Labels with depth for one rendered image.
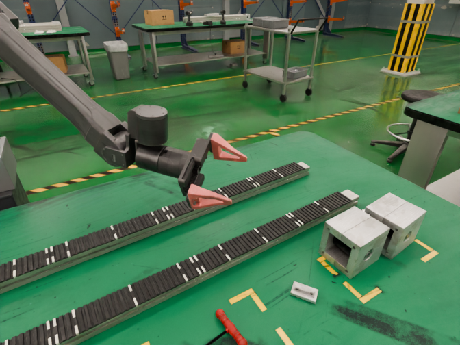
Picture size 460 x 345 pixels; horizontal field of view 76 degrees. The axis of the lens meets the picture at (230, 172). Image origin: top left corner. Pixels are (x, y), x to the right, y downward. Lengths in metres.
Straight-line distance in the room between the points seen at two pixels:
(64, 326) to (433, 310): 0.67
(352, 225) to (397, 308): 0.17
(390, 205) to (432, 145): 1.14
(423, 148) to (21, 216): 1.82
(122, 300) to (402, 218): 0.60
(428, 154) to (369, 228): 1.27
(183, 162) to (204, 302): 0.28
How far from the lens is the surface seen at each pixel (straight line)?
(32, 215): 0.97
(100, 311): 0.63
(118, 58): 5.47
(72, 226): 0.88
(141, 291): 0.63
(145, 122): 0.55
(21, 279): 0.78
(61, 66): 5.37
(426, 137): 1.91
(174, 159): 0.56
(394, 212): 0.77
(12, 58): 0.73
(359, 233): 0.68
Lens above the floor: 1.30
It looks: 32 degrees down
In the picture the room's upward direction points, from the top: straight up
